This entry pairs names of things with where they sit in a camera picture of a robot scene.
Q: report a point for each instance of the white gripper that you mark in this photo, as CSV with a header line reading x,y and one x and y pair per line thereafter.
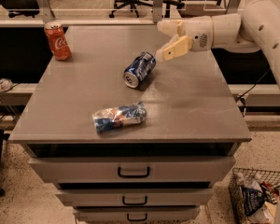
x,y
198,34

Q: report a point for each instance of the blue pepsi can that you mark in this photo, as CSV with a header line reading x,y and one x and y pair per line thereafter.
x,y
139,69

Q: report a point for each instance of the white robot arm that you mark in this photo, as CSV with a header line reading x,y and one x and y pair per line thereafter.
x,y
256,28

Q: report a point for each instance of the orange coca-cola can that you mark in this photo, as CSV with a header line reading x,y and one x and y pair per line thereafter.
x,y
57,41

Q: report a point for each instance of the black office chair centre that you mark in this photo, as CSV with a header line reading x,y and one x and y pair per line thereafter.
x,y
137,0

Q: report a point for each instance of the crumpled blue chip bag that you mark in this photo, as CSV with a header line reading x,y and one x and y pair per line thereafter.
x,y
116,117

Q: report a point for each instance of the grey drawer cabinet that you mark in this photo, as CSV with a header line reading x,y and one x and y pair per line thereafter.
x,y
133,154

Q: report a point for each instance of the top grey drawer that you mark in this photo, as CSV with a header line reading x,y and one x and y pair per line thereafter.
x,y
132,169

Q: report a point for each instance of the grey drawer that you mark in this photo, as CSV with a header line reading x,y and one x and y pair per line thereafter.
x,y
133,197
136,214
132,169

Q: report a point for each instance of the blue snack bag in basket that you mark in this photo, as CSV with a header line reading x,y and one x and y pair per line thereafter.
x,y
253,200

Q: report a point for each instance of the red snack bag in basket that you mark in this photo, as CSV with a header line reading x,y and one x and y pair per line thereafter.
x,y
271,194

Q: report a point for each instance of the middle grey drawer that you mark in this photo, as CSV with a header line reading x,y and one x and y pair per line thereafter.
x,y
133,197

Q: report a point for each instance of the bottom grey drawer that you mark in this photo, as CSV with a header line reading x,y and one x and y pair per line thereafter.
x,y
136,214

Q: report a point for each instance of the grey glass partition rail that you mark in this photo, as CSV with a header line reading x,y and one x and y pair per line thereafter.
x,y
69,12

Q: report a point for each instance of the wire mesh basket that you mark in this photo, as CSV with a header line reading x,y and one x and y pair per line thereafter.
x,y
252,178

